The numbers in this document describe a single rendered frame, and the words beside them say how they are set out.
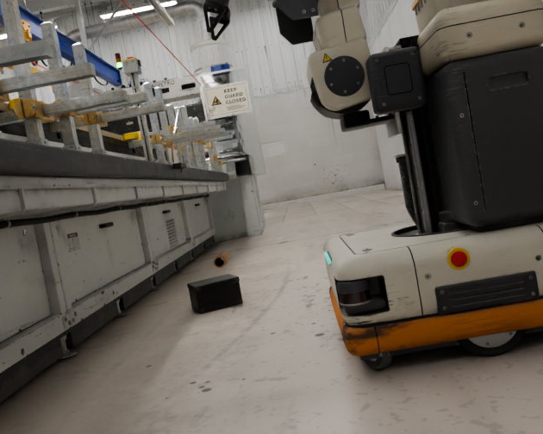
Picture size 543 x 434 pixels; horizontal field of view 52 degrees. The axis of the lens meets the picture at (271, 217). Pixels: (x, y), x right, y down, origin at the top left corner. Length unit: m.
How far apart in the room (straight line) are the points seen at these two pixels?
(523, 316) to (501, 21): 0.67
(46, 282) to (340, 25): 1.32
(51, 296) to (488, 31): 1.62
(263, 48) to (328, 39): 11.00
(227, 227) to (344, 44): 4.64
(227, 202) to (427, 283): 4.80
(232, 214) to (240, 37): 7.11
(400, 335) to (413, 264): 0.16
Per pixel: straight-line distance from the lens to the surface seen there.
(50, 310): 2.15
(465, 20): 1.42
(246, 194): 5.86
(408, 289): 1.33
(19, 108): 1.69
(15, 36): 1.76
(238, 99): 5.91
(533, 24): 1.47
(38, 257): 2.12
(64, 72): 1.46
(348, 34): 1.53
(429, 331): 1.35
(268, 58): 12.47
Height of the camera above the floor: 0.48
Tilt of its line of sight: 3 degrees down
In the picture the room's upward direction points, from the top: 10 degrees counter-clockwise
